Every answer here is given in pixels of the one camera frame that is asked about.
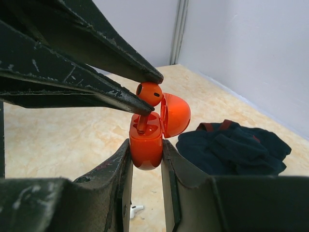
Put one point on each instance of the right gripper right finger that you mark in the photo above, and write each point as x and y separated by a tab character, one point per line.
197	202

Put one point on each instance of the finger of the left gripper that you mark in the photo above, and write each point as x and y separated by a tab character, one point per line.
79	30
34	76

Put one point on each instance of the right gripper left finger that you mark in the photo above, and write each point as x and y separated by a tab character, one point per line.
98	201

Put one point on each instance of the orange earbud case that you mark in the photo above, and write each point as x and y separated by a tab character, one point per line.
147	148

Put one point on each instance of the orange earbud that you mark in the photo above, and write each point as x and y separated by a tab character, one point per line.
152	94

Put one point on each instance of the white earbud lower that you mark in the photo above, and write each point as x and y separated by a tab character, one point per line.
134	209

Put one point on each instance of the dark navy folded cloth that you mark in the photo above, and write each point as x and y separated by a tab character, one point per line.
228	148

